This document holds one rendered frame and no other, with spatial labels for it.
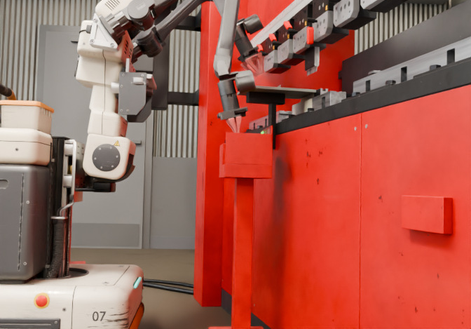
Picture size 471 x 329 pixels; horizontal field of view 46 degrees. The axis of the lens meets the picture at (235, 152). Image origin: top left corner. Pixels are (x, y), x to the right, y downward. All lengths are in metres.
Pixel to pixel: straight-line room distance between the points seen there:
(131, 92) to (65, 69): 3.66
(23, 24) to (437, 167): 5.20
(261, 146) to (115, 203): 3.78
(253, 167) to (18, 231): 0.82
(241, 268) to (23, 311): 0.73
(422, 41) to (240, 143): 1.00
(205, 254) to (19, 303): 1.22
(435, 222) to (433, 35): 1.40
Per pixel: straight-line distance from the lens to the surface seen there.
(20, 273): 2.04
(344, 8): 1.91
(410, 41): 2.59
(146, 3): 2.04
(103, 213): 5.57
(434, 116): 1.20
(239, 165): 1.86
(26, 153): 2.02
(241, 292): 1.97
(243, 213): 1.94
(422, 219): 1.19
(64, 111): 5.68
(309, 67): 2.23
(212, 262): 2.97
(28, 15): 6.02
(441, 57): 1.42
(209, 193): 2.94
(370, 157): 1.42
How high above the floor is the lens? 0.63
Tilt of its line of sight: 3 degrees up
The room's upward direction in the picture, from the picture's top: 1 degrees clockwise
